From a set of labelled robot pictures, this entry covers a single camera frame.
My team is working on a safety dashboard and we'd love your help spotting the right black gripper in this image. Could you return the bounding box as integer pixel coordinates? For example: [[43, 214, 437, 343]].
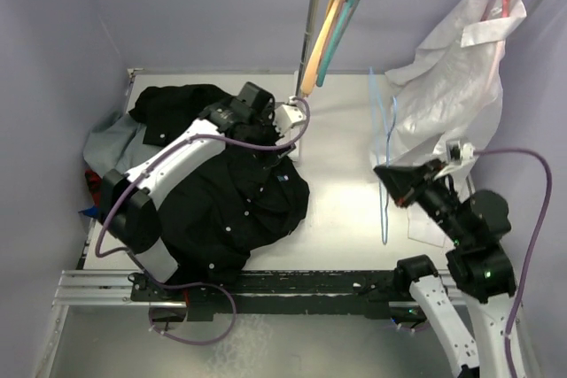
[[374, 155, 470, 243]]

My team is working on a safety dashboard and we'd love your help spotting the black button shirt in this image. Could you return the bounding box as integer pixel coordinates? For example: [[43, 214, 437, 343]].
[[128, 83, 310, 286]]

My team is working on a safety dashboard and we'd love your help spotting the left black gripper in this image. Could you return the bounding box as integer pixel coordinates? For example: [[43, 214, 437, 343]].
[[245, 104, 295, 169]]

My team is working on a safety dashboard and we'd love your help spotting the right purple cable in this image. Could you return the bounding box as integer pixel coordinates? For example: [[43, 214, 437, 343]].
[[389, 147, 554, 378]]

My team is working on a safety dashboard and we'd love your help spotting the orange hanger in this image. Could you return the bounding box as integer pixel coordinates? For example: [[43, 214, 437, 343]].
[[296, 0, 345, 98]]

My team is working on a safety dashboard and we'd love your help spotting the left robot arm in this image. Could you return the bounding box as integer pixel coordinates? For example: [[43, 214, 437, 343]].
[[99, 82, 304, 300]]

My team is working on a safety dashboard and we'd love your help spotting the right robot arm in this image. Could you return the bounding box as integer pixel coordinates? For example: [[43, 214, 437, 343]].
[[374, 159, 524, 377]]

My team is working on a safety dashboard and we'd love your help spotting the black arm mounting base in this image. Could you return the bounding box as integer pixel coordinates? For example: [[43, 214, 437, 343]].
[[128, 271, 426, 327]]

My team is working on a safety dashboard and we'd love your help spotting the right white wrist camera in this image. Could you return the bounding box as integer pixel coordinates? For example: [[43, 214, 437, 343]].
[[436, 140, 475, 178]]

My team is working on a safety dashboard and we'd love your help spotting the blue garment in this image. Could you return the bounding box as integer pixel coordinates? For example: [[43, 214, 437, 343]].
[[79, 205, 99, 220]]

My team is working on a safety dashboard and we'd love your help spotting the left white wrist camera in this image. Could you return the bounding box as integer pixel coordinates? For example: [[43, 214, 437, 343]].
[[273, 97, 307, 136]]

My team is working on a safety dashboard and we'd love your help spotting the white hanging shirt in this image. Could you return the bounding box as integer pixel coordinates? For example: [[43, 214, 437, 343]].
[[369, 0, 528, 249]]

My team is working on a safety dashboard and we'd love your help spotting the teal hanger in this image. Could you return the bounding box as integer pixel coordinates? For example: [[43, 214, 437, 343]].
[[315, 0, 361, 87]]

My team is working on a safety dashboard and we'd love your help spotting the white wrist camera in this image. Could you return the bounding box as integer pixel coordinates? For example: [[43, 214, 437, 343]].
[[436, 140, 475, 178], [273, 97, 307, 136]]

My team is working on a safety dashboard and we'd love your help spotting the purple cable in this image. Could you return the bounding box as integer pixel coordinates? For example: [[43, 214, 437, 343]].
[[389, 147, 554, 378], [93, 96, 311, 344]]

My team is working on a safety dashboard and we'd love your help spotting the aluminium frame rail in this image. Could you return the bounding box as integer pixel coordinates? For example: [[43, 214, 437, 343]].
[[51, 267, 520, 308]]

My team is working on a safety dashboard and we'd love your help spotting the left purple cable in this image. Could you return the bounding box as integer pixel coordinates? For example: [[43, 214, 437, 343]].
[[93, 96, 311, 344]]

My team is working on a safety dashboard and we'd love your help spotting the grey shirt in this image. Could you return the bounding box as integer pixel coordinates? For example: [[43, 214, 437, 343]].
[[82, 111, 160, 178]]

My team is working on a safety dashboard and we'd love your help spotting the light blue hanger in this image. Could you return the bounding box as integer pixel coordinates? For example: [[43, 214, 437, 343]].
[[368, 67, 397, 245]]

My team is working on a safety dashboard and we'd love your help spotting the red black plaid shirt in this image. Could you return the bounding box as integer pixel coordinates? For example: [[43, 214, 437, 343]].
[[84, 169, 102, 207]]

